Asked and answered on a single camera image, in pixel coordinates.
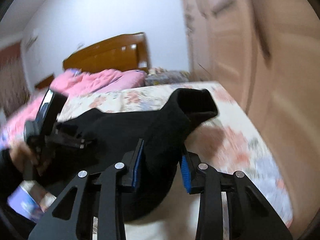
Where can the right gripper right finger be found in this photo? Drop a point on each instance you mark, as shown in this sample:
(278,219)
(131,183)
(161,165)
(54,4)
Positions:
(229,203)

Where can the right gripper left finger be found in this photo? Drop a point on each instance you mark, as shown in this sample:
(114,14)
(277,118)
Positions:
(92,195)

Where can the black pants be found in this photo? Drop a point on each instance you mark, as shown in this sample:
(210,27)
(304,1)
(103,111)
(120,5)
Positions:
(111,135)

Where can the person's left hand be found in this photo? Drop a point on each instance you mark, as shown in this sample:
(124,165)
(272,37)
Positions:
(20,154)

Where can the pink duvet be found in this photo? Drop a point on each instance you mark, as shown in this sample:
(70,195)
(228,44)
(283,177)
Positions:
(72,83)

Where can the dark wooden side cabinet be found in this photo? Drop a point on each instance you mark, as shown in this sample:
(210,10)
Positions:
(45,82)

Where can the patterned red curtain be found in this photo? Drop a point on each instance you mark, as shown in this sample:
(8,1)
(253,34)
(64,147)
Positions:
(14,89)

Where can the floral cream quilt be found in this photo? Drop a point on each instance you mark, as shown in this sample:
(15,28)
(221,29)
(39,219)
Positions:
(229,142)

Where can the white air conditioner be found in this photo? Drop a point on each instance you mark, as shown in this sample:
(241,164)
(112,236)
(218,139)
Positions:
(31,38)

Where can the floral covered nightstand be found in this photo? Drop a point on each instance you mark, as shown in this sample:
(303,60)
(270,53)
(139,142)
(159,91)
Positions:
(160,76)

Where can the brown wooden headboard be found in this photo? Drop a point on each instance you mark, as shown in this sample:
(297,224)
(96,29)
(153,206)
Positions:
(123,52)

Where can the light wooden wardrobe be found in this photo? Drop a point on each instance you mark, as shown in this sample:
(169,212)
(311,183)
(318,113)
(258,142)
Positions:
(265,53)

